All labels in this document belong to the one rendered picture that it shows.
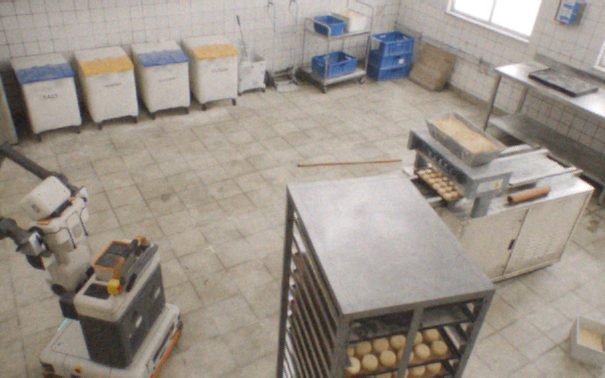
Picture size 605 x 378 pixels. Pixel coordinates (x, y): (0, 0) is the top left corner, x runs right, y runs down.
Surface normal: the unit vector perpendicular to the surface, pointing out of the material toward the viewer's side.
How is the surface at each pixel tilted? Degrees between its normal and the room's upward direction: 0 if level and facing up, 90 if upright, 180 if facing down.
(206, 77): 92
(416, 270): 0
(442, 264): 0
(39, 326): 0
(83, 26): 90
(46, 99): 92
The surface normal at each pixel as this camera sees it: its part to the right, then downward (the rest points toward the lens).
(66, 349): 0.05, -0.83
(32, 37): 0.51, 0.51
